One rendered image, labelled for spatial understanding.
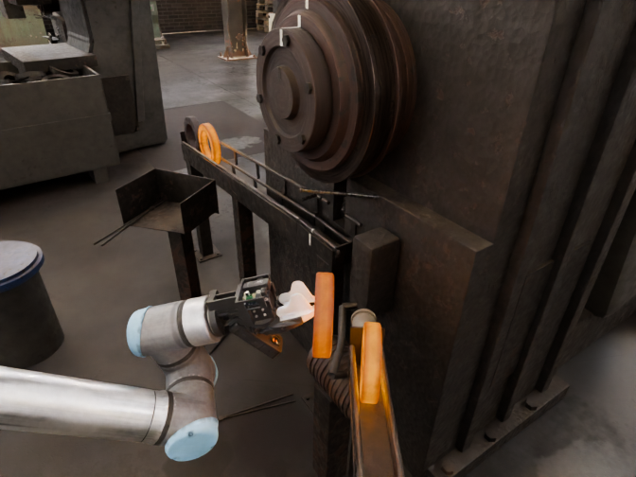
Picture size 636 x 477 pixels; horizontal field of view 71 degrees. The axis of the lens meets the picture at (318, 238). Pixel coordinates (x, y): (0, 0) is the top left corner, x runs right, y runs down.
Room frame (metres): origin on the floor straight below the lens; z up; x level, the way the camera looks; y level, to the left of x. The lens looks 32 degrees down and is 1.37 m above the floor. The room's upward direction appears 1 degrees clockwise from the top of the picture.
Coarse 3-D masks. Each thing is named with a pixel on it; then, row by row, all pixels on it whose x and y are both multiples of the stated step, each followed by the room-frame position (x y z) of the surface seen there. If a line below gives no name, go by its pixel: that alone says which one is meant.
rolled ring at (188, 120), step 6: (186, 120) 2.05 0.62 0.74; (192, 120) 2.00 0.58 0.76; (186, 126) 2.07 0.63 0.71; (192, 126) 1.99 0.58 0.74; (198, 126) 1.98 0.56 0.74; (186, 132) 2.08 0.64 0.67; (192, 132) 2.09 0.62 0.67; (186, 138) 2.08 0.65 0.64; (192, 138) 2.08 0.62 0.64; (198, 138) 1.95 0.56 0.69; (192, 144) 2.06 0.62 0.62; (198, 144) 1.95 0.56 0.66
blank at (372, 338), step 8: (368, 328) 0.63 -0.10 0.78; (376, 328) 0.63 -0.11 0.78; (368, 336) 0.61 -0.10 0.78; (376, 336) 0.61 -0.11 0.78; (368, 344) 0.59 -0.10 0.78; (376, 344) 0.59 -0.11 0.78; (368, 352) 0.58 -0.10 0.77; (376, 352) 0.58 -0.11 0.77; (368, 360) 0.57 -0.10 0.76; (376, 360) 0.57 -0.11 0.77; (368, 368) 0.56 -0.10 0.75; (376, 368) 0.56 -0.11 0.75; (368, 376) 0.55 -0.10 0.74; (376, 376) 0.55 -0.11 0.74; (360, 384) 0.62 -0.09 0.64; (368, 384) 0.54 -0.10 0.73; (376, 384) 0.54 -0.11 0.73; (360, 392) 0.59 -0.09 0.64; (368, 392) 0.54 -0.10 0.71; (376, 392) 0.54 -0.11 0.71; (368, 400) 0.55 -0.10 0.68; (376, 400) 0.54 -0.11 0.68
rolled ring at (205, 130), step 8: (200, 128) 1.91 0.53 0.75; (208, 128) 1.85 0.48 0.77; (200, 136) 1.93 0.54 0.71; (208, 136) 1.83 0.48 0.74; (216, 136) 1.83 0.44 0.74; (200, 144) 1.94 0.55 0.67; (216, 144) 1.81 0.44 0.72; (208, 152) 1.91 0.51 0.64; (216, 152) 1.80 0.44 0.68; (216, 160) 1.81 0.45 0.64
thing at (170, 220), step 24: (120, 192) 1.36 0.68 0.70; (144, 192) 1.46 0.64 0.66; (168, 192) 1.52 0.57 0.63; (192, 192) 1.48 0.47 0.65; (216, 192) 1.44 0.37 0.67; (144, 216) 1.40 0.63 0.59; (168, 216) 1.39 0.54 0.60; (192, 216) 1.30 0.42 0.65; (192, 240) 1.40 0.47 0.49; (192, 264) 1.38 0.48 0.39; (192, 288) 1.36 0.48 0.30
